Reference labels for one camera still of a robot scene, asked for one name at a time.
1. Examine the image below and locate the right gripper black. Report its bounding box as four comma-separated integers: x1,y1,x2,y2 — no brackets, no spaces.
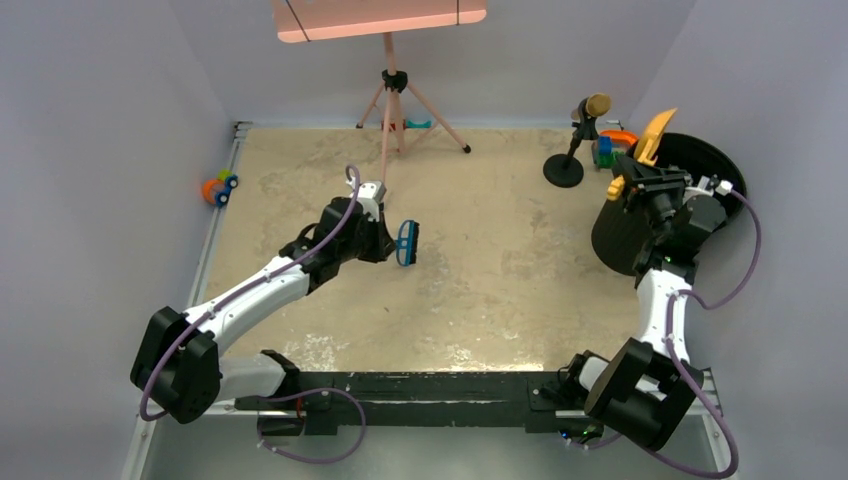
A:
611,155,692,243

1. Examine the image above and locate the yellow slotted scoop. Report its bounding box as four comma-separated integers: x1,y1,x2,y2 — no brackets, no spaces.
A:
606,108,677,201

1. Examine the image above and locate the blue hand brush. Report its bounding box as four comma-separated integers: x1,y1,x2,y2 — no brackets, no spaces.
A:
395,219,420,267

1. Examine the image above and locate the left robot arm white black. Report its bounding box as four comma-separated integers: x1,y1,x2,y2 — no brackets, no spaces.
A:
130,197,394,424

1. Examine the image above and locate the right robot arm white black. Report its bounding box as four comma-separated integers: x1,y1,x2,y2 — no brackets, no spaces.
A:
561,156,727,452

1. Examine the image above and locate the colourful block toy orange arch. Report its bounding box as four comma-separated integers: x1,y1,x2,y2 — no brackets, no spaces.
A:
591,130,639,170

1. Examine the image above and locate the black trash bin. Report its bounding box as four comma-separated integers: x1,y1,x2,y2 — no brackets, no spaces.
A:
591,132,748,277

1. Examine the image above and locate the black microphone stand gold head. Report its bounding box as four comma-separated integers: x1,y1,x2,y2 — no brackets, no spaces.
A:
543,93,611,188

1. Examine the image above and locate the red teal toy behind tripod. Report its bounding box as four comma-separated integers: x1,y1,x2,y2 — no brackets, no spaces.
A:
380,119,434,131

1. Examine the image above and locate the pink tripod stand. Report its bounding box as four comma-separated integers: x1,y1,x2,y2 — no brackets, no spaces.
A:
354,32,472,183

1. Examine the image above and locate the orange green toy car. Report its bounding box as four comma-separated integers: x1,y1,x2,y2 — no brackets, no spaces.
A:
201,169,239,208

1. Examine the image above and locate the pink light panel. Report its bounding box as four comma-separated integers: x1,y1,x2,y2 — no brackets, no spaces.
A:
270,0,488,43

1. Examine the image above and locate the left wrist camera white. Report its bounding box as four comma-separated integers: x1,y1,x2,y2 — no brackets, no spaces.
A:
356,181,386,222

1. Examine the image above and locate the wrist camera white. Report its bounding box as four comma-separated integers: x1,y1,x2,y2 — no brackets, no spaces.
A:
356,181,386,222
684,175,734,198

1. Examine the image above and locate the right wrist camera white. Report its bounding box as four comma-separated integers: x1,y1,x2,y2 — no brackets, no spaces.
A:
684,175,734,198

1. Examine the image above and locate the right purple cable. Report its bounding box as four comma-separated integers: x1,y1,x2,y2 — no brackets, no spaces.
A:
569,185,763,480

